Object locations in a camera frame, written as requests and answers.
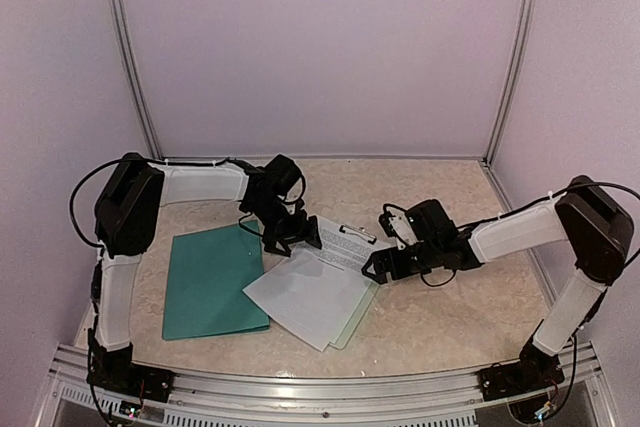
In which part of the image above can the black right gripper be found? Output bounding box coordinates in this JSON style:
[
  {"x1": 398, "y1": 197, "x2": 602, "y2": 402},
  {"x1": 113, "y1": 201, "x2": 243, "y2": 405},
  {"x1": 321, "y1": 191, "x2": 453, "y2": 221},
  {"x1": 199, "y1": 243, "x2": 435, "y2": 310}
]
[{"x1": 361, "y1": 239, "x2": 441, "y2": 285}]

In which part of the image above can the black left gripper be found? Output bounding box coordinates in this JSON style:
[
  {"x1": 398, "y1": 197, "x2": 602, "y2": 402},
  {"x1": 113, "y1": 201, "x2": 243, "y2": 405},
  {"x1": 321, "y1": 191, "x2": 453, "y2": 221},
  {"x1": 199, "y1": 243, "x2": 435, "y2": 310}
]
[{"x1": 249, "y1": 198, "x2": 323, "y2": 257}]

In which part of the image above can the light green clipboard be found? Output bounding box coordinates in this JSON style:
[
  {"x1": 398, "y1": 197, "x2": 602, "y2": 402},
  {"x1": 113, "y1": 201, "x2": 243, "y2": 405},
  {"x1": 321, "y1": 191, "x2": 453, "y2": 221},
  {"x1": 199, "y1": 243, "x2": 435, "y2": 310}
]
[{"x1": 318, "y1": 217, "x2": 390, "y2": 350}]

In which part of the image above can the white paper sheet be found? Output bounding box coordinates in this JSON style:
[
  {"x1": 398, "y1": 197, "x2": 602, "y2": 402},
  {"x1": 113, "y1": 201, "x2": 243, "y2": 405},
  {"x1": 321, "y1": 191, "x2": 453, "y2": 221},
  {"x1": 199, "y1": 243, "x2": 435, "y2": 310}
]
[{"x1": 243, "y1": 244, "x2": 349, "y2": 352}]

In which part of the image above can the dark green folder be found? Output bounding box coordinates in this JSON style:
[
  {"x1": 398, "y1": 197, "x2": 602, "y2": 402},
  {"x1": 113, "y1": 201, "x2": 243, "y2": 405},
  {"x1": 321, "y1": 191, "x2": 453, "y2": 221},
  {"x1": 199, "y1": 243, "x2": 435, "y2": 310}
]
[{"x1": 162, "y1": 224, "x2": 270, "y2": 341}]

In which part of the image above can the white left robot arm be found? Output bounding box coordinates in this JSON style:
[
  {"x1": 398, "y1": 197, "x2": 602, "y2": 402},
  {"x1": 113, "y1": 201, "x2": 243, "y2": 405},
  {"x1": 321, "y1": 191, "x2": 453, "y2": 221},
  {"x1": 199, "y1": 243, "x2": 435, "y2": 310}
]
[{"x1": 91, "y1": 152, "x2": 322, "y2": 392}]

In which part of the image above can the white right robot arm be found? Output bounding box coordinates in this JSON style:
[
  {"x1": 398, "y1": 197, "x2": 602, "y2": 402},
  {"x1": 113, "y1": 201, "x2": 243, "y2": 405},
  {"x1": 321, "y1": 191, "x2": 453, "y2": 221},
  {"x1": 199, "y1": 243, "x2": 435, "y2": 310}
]
[{"x1": 361, "y1": 175, "x2": 639, "y2": 391}]

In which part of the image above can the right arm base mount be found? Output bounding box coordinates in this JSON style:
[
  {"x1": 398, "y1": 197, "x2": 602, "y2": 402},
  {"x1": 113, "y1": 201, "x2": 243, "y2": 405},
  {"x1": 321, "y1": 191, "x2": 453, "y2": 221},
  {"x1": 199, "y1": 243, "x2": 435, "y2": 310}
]
[{"x1": 477, "y1": 337, "x2": 565, "y2": 402}]

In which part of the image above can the front aluminium rail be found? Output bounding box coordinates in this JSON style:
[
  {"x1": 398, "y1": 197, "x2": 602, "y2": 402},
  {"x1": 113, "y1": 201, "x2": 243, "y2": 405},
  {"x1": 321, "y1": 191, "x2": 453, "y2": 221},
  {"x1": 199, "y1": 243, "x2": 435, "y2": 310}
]
[{"x1": 47, "y1": 341, "x2": 611, "y2": 427}]

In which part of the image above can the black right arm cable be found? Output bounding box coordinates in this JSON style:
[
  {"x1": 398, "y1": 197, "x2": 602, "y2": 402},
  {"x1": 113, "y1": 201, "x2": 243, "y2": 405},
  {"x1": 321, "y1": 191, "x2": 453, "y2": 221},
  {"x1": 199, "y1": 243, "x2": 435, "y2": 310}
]
[{"x1": 499, "y1": 181, "x2": 640, "y2": 268}]

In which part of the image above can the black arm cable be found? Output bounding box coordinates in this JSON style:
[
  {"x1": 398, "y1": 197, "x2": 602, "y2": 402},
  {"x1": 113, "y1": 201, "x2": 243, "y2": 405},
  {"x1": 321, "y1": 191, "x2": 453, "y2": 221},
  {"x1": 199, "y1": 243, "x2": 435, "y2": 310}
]
[
  {"x1": 499, "y1": 181, "x2": 640, "y2": 268},
  {"x1": 68, "y1": 156, "x2": 251, "y2": 248}
]

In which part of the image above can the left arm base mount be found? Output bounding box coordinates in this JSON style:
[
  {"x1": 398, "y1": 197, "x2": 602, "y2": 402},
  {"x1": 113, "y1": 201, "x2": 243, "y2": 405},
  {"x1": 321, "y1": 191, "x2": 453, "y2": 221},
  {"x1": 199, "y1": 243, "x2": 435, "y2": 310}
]
[{"x1": 87, "y1": 340, "x2": 175, "y2": 403}]

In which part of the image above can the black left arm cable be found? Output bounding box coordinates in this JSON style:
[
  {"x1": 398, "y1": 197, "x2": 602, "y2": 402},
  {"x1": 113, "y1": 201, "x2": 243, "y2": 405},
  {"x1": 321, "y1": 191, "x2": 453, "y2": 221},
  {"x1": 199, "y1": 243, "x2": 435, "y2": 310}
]
[{"x1": 68, "y1": 156, "x2": 251, "y2": 248}]

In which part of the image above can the right aluminium frame post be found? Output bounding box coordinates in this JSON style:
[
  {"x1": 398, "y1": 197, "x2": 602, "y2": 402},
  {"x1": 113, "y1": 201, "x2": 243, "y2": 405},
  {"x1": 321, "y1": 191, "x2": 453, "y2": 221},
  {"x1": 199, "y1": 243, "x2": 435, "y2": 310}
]
[{"x1": 483, "y1": 0, "x2": 536, "y2": 169}]

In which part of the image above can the aluminium frame post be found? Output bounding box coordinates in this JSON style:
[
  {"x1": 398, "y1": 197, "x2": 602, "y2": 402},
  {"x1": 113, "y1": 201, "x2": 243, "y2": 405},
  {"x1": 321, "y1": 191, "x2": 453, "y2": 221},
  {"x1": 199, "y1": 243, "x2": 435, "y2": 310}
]
[
  {"x1": 108, "y1": 0, "x2": 163, "y2": 159},
  {"x1": 483, "y1": 0, "x2": 536, "y2": 169}
]

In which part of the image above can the left aluminium frame post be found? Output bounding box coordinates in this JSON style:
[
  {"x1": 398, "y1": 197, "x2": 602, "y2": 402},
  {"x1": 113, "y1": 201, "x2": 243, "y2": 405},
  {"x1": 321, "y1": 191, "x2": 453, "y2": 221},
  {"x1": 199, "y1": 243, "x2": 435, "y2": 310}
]
[{"x1": 108, "y1": 0, "x2": 163, "y2": 159}]

